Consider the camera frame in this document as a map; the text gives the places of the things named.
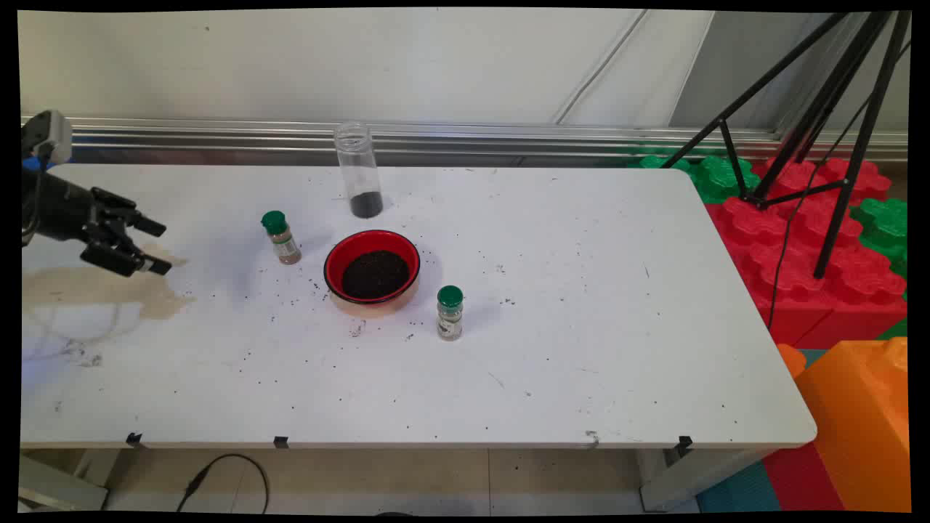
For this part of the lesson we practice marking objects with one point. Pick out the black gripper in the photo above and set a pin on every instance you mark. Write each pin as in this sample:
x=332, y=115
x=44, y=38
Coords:
x=58, y=207

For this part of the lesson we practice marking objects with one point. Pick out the clear plastic jar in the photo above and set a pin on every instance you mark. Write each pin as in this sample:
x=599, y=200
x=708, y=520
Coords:
x=356, y=163

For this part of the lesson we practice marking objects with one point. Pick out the black granules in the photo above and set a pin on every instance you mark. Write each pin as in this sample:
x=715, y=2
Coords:
x=374, y=276
x=366, y=205

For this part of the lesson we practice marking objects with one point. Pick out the blue object behind table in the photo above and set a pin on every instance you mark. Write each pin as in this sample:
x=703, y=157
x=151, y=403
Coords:
x=36, y=164

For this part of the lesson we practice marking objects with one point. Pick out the green-capped brown spice bottle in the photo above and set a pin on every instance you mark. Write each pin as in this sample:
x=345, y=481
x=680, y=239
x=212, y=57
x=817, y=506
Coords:
x=285, y=245

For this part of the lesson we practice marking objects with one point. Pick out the red bowl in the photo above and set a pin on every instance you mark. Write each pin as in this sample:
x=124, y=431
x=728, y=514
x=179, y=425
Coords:
x=336, y=260

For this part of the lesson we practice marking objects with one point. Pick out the black granules in bowl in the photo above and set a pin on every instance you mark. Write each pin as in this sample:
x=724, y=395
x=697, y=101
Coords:
x=374, y=276

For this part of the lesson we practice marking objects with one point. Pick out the green-capped grey spice bottle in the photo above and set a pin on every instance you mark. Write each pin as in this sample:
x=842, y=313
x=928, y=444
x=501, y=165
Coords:
x=450, y=319

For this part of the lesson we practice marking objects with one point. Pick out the green building block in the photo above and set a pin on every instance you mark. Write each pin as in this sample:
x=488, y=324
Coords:
x=719, y=178
x=883, y=225

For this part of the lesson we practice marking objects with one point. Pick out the white table leg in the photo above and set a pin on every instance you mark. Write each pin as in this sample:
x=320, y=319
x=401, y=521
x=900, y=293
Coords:
x=690, y=479

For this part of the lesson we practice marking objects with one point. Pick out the teal floor mat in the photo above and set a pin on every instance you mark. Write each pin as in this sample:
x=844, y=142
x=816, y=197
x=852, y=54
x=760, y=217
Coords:
x=737, y=490

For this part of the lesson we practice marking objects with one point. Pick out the black tripod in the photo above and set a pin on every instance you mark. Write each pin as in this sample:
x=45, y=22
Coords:
x=862, y=145

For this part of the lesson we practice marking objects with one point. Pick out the large orange building block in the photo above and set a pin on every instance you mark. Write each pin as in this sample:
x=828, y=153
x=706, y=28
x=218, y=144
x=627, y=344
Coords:
x=857, y=421

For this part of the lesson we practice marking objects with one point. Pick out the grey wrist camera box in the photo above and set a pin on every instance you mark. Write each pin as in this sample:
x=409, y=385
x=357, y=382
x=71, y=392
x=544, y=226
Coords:
x=51, y=134

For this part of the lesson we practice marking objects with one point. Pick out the grey metal table frame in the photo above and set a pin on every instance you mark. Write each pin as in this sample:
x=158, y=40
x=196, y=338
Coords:
x=58, y=487

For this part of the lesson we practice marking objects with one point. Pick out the aluminium rail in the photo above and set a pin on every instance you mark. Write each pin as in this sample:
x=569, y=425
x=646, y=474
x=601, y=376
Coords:
x=508, y=138

